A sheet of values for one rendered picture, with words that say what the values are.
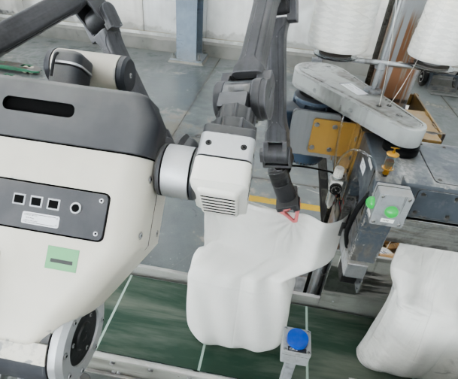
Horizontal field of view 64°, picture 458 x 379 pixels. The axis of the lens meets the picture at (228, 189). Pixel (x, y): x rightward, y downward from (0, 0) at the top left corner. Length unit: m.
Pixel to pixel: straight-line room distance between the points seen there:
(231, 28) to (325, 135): 4.96
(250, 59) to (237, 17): 5.32
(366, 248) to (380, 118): 0.34
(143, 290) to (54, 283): 1.21
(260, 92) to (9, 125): 0.42
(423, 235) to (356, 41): 0.61
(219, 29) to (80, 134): 5.61
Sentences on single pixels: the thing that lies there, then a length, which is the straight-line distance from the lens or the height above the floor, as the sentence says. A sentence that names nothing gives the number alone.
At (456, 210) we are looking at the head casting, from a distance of 1.02.
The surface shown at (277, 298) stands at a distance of 1.35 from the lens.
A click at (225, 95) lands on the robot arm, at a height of 1.54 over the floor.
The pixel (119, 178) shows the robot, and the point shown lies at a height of 1.47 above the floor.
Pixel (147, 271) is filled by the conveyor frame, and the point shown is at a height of 0.39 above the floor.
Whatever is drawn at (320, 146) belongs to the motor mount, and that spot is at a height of 1.20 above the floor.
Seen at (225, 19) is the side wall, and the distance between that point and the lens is 6.12.
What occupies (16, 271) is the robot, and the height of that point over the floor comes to 1.34.
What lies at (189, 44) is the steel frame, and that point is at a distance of 5.84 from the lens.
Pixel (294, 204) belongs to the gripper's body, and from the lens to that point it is 1.08.
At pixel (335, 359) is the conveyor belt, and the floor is 0.38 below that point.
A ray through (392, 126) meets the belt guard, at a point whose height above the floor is 1.40.
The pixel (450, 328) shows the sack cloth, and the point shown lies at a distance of 1.49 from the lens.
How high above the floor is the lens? 1.79
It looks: 36 degrees down
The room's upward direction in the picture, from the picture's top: 5 degrees clockwise
